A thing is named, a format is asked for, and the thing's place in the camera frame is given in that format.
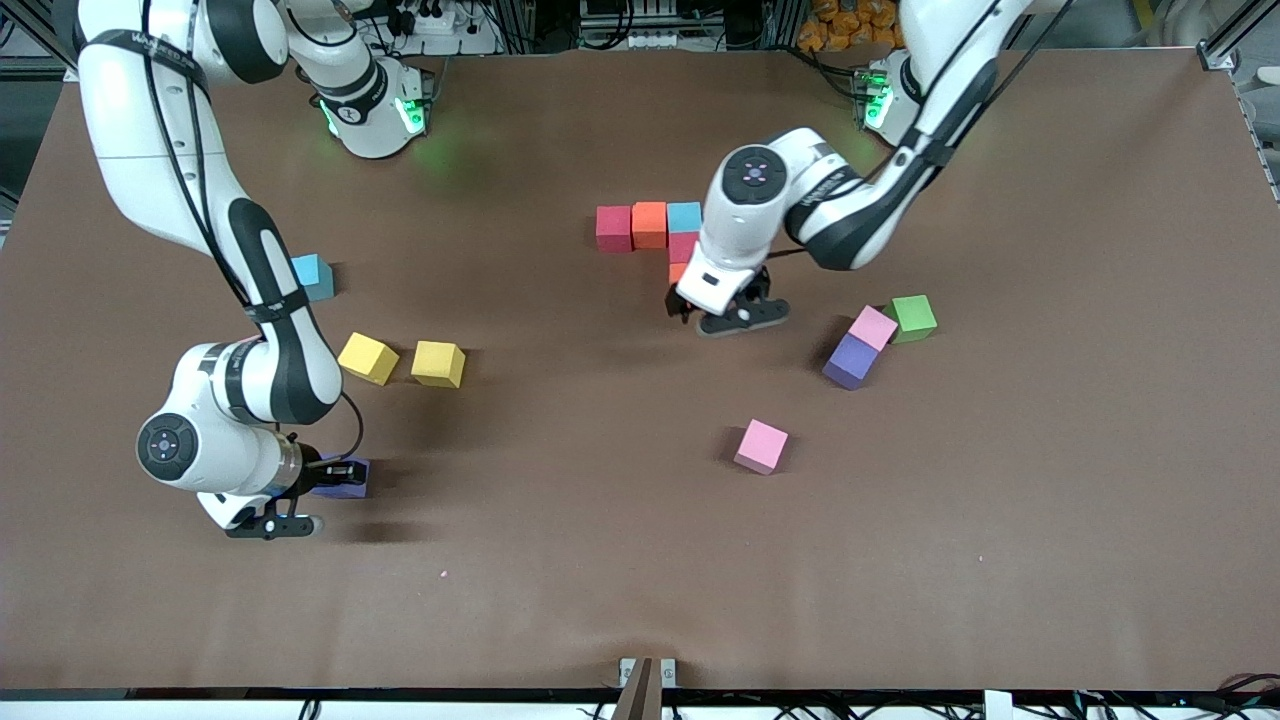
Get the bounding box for purple foam cube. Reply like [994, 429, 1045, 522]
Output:
[310, 458, 370, 500]
[822, 333, 881, 387]

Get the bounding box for yellow foam cube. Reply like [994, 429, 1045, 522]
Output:
[410, 340, 467, 390]
[338, 331, 401, 387]

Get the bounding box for pink foam cube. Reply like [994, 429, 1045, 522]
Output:
[848, 305, 900, 353]
[733, 419, 790, 476]

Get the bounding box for green foam cube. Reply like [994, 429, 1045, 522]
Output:
[882, 294, 939, 345]

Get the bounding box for white electronics box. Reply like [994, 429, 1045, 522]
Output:
[578, 0, 681, 51]

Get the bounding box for brown table cover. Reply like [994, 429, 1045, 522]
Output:
[0, 50, 1280, 693]

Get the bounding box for orange snack bags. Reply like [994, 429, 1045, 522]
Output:
[797, 0, 906, 53]

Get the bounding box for wooden strip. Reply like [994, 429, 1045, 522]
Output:
[611, 657, 654, 720]

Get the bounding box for white power strip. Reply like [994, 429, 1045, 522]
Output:
[385, 0, 463, 36]

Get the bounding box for metal table edge bracket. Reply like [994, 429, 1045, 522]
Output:
[618, 657, 678, 691]

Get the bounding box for black cable bundle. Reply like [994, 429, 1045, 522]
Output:
[1070, 672, 1280, 720]

